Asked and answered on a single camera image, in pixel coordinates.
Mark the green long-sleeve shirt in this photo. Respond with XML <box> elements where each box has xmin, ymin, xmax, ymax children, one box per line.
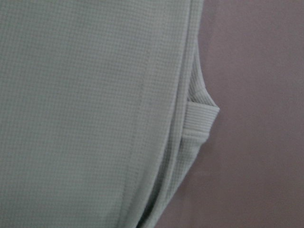
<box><xmin>0</xmin><ymin>0</ymin><xmax>219</xmax><ymax>228</ymax></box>

